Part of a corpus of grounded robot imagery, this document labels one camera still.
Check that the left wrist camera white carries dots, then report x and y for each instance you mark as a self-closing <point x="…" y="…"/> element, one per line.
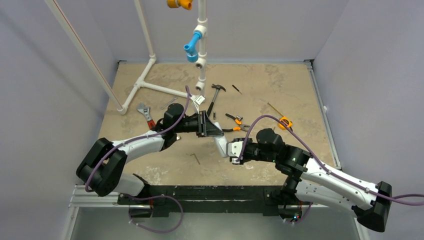
<point x="197" y="100"/>

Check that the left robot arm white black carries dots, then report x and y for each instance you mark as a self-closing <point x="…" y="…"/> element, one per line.
<point x="102" y="168"/>

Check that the blue pipe fitting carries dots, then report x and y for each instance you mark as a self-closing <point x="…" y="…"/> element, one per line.
<point x="190" y="47"/>

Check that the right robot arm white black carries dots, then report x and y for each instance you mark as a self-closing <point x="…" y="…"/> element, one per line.
<point x="311" y="180"/>

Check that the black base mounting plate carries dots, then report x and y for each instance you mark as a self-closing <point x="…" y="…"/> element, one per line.
<point x="159" y="201"/>

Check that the brown hex key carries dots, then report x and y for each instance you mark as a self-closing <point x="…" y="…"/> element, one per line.
<point x="195" y="157"/>

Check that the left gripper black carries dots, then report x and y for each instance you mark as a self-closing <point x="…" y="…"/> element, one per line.
<point x="205" y="128"/>

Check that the small silver wrench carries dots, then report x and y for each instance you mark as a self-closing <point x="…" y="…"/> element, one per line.
<point x="169" y="103"/>

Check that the orange pipe fitting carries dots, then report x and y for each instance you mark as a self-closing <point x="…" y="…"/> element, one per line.
<point x="185" y="4"/>

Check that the adjustable wrench red handle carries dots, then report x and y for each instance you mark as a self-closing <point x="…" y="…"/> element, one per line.
<point x="145" y="111"/>

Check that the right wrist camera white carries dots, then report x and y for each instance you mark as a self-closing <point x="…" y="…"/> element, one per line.
<point x="234" y="149"/>

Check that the orange tape measure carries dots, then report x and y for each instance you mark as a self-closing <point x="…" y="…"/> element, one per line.
<point x="286" y="123"/>

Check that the orange handled pliers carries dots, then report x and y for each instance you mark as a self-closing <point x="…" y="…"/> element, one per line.
<point x="240" y="125"/>

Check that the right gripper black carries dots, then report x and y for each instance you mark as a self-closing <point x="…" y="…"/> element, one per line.
<point x="247" y="153"/>

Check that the black handled hammer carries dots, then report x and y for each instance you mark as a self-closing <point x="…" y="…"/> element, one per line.
<point x="217" y="88"/>

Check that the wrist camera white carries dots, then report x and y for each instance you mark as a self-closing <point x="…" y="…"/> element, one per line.
<point x="234" y="149"/>
<point x="197" y="100"/>

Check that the aluminium rail frame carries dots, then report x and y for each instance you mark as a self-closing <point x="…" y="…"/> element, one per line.
<point x="291" y="89"/>

